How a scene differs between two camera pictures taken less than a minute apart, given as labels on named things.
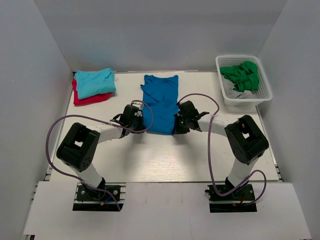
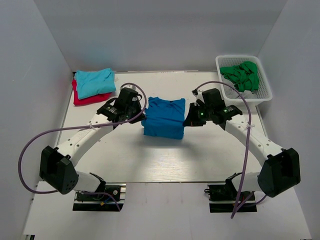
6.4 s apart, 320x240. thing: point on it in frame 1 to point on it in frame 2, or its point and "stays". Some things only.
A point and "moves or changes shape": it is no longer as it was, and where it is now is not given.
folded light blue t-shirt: x=92 y=83 stays
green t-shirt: x=245 y=76 stays
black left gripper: x=137 y=122 to x=135 y=114
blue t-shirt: x=162 y=93 moves or changes shape
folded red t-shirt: x=94 y=99 stays
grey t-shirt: x=231 y=93 stays
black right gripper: x=180 y=124 to x=193 y=115
